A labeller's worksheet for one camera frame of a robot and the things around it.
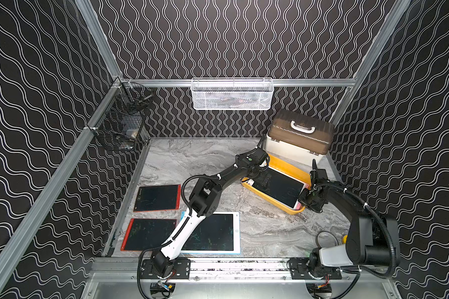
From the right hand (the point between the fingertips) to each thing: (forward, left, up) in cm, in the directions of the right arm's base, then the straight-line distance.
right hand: (304, 202), depth 90 cm
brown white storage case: (+28, +1, +16) cm, 33 cm away
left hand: (+15, +19, +1) cm, 24 cm away
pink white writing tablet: (+10, +8, -2) cm, 13 cm away
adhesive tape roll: (-15, -7, -4) cm, 17 cm away
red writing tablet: (+3, +73, -3) cm, 73 cm away
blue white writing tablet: (-14, +40, -5) cm, 43 cm away
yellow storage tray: (+23, +9, 0) cm, 25 cm away
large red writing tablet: (-14, +75, -4) cm, 77 cm away
